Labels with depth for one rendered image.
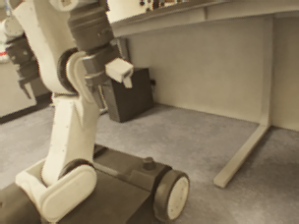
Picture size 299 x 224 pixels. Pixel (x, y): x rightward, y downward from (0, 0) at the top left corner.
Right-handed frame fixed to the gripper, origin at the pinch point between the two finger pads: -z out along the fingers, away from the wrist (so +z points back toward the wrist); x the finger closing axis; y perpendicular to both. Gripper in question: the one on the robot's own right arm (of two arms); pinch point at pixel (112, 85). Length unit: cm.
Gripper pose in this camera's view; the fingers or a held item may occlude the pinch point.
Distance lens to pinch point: 50.1
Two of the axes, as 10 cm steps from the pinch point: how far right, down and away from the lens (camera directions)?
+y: -8.1, -1.0, 5.8
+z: -2.6, -8.3, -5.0
